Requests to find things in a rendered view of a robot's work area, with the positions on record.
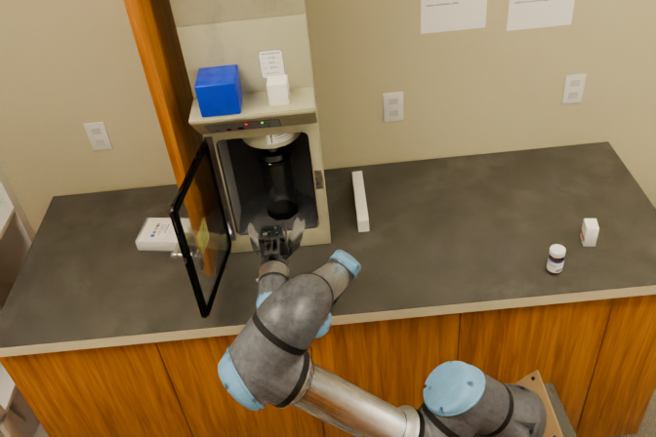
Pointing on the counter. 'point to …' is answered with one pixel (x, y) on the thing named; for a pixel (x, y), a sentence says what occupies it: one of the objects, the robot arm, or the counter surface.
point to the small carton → (278, 90)
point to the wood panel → (158, 49)
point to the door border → (184, 246)
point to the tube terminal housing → (294, 50)
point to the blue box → (219, 91)
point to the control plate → (243, 126)
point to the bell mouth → (270, 140)
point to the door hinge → (221, 186)
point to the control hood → (252, 110)
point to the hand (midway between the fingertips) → (276, 223)
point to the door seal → (184, 231)
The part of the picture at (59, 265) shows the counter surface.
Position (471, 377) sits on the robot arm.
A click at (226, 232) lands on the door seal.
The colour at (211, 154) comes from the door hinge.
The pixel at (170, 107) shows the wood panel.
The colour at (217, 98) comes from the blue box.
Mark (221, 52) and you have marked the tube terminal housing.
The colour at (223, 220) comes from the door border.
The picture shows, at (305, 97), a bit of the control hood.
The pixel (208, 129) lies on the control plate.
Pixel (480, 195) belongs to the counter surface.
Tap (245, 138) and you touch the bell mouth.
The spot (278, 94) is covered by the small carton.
